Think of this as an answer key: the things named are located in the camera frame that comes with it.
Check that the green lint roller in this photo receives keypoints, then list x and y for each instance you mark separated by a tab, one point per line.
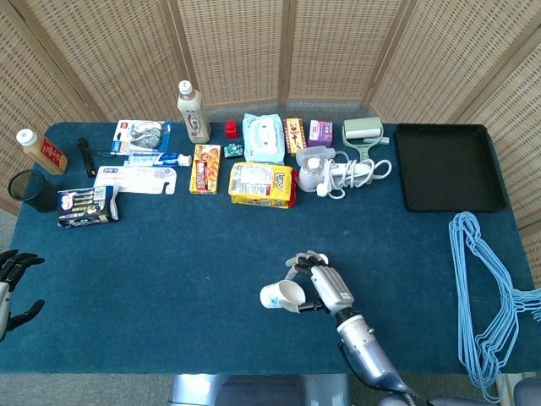
363	129

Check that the dark blue snack package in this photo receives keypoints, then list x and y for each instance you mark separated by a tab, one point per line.
84	207

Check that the white toothbrush card pack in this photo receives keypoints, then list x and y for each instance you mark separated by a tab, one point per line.
135	177

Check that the small red box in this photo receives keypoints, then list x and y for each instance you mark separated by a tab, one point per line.
231	130

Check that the yellow red small carton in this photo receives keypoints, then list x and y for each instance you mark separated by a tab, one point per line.
295	136

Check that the black mesh pen cup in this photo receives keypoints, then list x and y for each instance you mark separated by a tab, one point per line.
38	203

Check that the grey robot torso base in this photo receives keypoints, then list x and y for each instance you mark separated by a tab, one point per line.
253	391

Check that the light blue wet wipes pack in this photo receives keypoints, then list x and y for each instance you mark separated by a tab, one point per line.
263	139

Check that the yellow food box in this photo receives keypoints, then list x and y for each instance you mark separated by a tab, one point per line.
205	169

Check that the brown bottle red label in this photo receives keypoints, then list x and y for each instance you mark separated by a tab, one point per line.
46	154

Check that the blue white toothpaste tube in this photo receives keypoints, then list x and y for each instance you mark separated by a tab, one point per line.
156	159

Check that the black plastic tray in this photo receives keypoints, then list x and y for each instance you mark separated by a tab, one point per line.
448	169

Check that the yellow Lipo snack bag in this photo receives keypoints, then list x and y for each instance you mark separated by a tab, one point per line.
262	182

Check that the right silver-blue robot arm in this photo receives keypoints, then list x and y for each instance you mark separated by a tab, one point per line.
363	342

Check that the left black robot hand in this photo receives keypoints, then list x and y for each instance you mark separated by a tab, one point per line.
12	264

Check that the blue table cloth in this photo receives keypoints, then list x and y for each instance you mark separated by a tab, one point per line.
169	275

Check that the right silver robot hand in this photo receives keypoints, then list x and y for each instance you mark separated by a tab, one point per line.
331	287

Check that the hooks blister pack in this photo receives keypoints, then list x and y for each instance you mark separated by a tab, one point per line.
139	133

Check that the milk tea bottle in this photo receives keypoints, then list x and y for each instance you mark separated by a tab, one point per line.
194	122

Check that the small green candy pack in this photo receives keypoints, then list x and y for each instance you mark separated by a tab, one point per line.
232	151

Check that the woven rattan folding screen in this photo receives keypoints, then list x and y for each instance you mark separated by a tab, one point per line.
232	51

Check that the white paper cup blue print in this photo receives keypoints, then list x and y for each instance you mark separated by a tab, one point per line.
279	296

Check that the small purple box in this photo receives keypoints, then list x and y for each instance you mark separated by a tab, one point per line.
320	133

